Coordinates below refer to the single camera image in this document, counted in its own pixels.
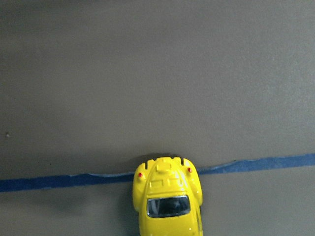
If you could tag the yellow beetle toy car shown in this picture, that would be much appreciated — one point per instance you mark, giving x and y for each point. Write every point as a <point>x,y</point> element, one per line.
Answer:
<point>167,195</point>

